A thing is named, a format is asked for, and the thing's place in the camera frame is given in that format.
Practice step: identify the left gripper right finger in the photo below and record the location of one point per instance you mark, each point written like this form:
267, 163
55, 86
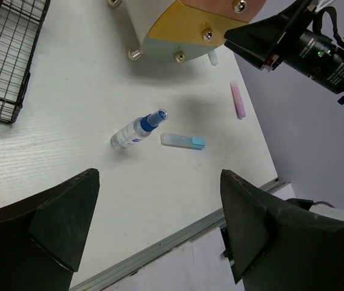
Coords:
277, 245

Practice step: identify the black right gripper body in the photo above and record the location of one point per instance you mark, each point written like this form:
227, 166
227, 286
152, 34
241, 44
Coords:
311, 44

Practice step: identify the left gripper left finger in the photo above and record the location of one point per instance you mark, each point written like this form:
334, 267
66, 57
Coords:
42, 237

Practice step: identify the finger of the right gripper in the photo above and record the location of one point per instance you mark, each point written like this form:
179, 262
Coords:
256, 42

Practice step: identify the yellow drawer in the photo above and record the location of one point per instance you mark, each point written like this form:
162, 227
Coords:
185, 24

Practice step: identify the pale green bottom drawer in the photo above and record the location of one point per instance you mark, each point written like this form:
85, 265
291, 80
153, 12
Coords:
165, 51

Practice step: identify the small blue spray bottle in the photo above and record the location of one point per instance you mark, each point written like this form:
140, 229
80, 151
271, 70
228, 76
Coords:
137, 130

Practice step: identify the pink highlighter pen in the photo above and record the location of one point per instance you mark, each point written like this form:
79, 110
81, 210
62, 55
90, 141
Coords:
238, 102

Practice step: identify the cream drawer cabinet shell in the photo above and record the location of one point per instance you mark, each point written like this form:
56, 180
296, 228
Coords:
143, 16

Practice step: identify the blue clear highlighter pen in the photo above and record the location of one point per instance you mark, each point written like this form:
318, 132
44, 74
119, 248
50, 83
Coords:
181, 141

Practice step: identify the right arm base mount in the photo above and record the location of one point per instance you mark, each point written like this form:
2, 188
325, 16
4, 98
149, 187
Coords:
227, 253

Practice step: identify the black wire mesh file rack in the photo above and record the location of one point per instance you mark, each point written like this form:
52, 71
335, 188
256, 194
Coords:
20, 25

